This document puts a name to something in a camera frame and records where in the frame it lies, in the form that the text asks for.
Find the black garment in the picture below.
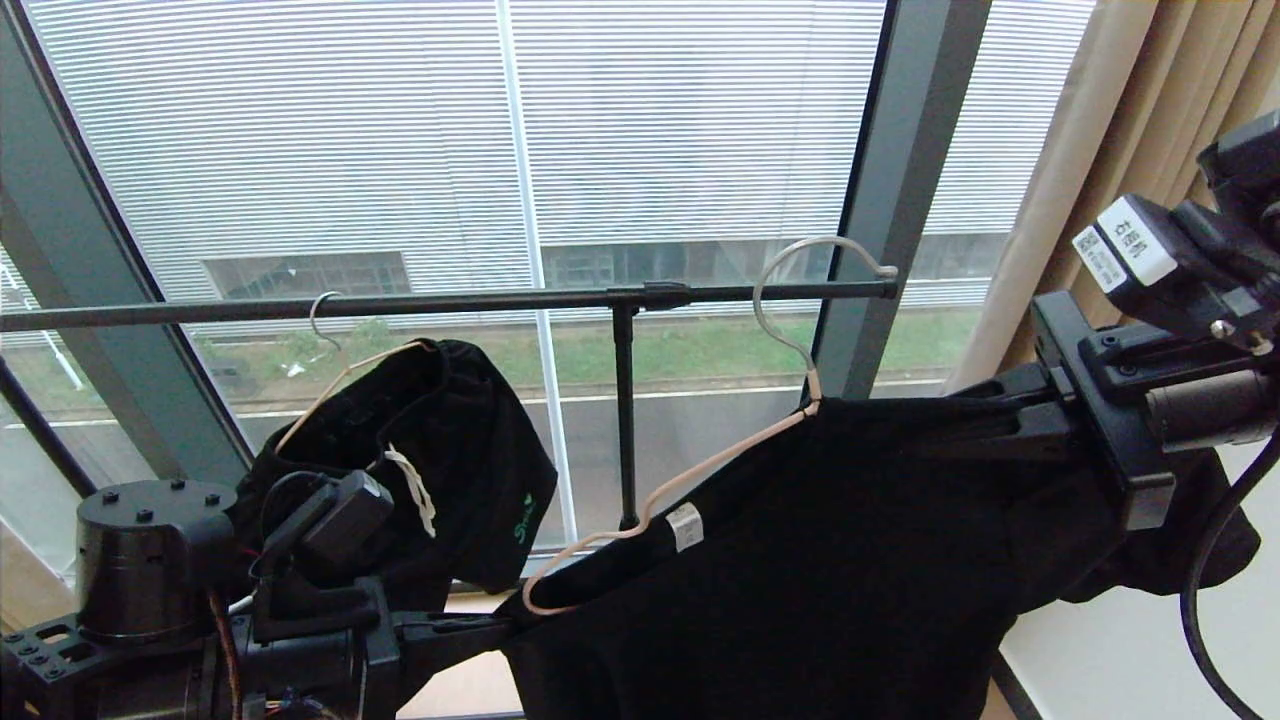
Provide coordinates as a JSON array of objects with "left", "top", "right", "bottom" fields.
[
  {"left": 495, "top": 395, "right": 1263, "bottom": 720},
  {"left": 235, "top": 338, "right": 559, "bottom": 641}
]

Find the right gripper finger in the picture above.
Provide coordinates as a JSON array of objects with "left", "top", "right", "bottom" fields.
[
  {"left": 900, "top": 400, "right": 1076, "bottom": 461},
  {"left": 950, "top": 362, "right": 1051, "bottom": 401}
]

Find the pink clothes hanger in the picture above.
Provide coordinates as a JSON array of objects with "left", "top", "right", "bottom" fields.
[
  {"left": 520, "top": 236, "right": 901, "bottom": 617},
  {"left": 275, "top": 290, "right": 431, "bottom": 456}
]

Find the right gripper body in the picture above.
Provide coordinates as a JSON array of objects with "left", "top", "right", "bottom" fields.
[{"left": 1030, "top": 290, "right": 1280, "bottom": 531}]

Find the black clothes rack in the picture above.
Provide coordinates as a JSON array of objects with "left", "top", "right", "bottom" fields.
[{"left": 0, "top": 280, "right": 899, "bottom": 531}]

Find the window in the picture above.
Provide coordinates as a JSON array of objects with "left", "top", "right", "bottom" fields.
[{"left": 0, "top": 0, "right": 1101, "bottom": 561}]

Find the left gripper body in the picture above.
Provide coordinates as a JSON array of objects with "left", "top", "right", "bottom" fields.
[{"left": 240, "top": 580, "right": 406, "bottom": 720}]

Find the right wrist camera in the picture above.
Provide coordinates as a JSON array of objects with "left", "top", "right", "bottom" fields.
[{"left": 1072, "top": 193, "right": 1280, "bottom": 356}]

